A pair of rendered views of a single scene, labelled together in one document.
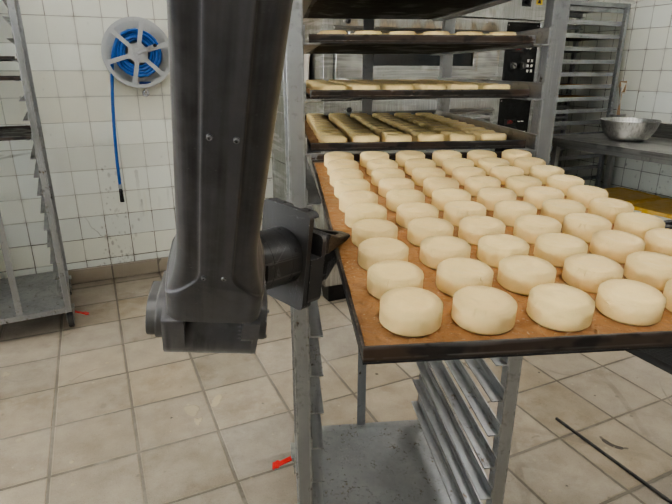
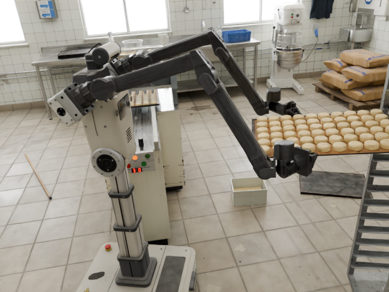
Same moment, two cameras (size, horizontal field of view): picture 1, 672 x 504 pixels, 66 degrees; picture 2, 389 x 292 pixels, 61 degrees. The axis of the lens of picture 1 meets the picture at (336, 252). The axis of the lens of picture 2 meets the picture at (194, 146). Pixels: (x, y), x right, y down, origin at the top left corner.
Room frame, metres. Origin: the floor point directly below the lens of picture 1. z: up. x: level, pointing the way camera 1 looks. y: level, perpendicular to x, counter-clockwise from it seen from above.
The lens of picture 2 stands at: (0.47, -1.57, 1.80)
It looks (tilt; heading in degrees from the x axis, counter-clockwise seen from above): 26 degrees down; 106
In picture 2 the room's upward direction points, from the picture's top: 4 degrees counter-clockwise
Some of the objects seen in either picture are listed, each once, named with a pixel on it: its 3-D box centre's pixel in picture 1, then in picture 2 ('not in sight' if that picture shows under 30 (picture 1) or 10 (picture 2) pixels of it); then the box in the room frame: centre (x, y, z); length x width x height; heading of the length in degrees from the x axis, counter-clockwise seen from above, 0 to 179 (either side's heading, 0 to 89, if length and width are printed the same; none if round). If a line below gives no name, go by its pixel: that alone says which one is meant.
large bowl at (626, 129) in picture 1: (628, 130); not in sight; (3.76, -2.07, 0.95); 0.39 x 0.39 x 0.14
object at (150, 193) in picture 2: not in sight; (142, 175); (-0.57, 0.47, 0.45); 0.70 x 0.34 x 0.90; 113
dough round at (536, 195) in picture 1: (543, 197); (335, 139); (0.68, -0.28, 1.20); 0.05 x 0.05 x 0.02
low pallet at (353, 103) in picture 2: not in sight; (355, 93); (1.55, 3.91, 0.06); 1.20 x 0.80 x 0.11; 117
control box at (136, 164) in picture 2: not in sight; (135, 161); (-0.43, 0.13, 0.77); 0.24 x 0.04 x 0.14; 23
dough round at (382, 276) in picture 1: (395, 280); (274, 119); (0.43, -0.05, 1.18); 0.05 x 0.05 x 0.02
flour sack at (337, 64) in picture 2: not in sight; (350, 64); (1.46, 4.16, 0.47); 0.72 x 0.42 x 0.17; 25
